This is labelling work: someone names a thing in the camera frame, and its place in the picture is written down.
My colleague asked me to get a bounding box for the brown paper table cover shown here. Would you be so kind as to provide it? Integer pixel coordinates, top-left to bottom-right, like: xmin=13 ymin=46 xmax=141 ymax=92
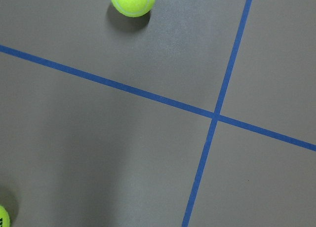
xmin=0 ymin=0 xmax=316 ymax=227

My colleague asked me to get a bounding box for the yellow tennis ball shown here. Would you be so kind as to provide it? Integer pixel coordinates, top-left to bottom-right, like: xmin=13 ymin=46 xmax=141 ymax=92
xmin=111 ymin=0 xmax=156 ymax=18
xmin=0 ymin=206 xmax=10 ymax=227

